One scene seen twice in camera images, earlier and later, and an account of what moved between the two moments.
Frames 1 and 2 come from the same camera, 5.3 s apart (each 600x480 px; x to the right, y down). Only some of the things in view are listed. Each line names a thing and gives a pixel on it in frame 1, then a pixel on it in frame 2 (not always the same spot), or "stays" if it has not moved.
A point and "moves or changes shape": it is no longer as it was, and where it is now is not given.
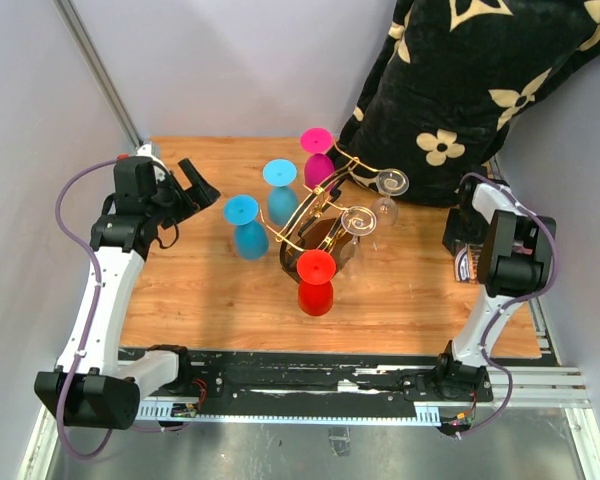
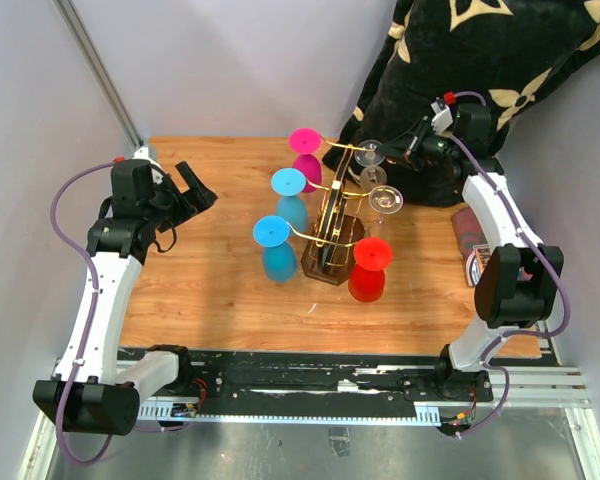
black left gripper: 201,193 stays
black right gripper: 455,232 -> 402,155
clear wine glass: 390,182 -> 372,175
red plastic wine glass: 315,269 -> 366,279
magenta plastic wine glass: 319,166 moves or changes shape
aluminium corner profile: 94,61 stays
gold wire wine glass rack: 316,223 -> 339,225
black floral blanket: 448,76 stays
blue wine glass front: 251,235 -> 280,257
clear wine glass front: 356,221 -> 384,200
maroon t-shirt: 466,263 moves or changes shape
